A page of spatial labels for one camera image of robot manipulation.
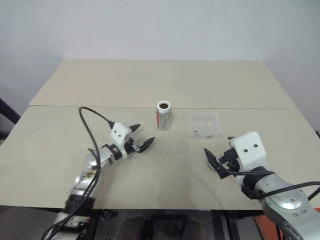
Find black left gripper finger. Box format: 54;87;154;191
136;136;157;154
128;123;142;134

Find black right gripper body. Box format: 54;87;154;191
217;147;243;176

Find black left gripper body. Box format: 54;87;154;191
123;138;140;155

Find silver soda can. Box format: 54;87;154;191
156;100;173;132

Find clear plastic container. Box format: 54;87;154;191
188;112;223;140

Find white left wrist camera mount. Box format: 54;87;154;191
109;121;133;161

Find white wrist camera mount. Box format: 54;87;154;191
229;131;266;173
109;121;133;161

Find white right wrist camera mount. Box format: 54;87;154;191
229;131;266;173

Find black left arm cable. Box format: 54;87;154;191
41;106;116;240

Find black table frame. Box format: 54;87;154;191
94;209;253;240

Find dark purple rail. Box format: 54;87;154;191
0;97;21;146

